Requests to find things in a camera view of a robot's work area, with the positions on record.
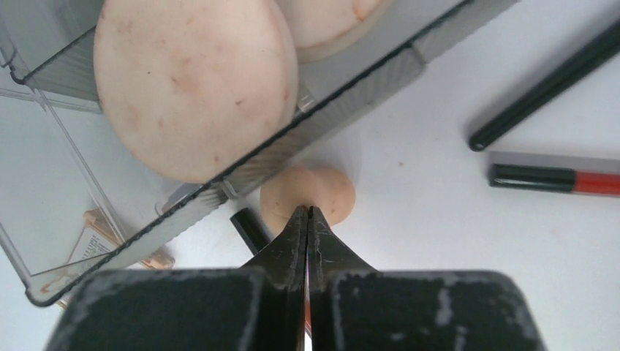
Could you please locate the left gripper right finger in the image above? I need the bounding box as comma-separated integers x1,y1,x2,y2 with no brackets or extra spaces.
307,207,545,350

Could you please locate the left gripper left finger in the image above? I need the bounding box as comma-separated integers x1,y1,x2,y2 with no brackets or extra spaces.
47,207,309,350

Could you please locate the beige blender sponge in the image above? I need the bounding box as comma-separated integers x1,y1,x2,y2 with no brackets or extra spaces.
260,166,356,235

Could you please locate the peach square compact case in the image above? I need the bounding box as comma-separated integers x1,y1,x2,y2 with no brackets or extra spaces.
38,208,176,311

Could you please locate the clear acrylic organizer box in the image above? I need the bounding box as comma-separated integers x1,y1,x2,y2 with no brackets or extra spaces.
1,1,511,306

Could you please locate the round beige powder puff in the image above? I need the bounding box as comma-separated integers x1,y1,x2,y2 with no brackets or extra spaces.
277,0,392,64

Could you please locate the orange lip gloss tube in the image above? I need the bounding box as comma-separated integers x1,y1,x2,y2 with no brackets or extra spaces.
230,208,271,255

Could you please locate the red black lip pencil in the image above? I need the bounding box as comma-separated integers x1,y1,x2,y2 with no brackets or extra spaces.
488,164,619,197

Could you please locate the black powder brush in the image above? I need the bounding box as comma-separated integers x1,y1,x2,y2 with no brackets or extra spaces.
468,20,619,152

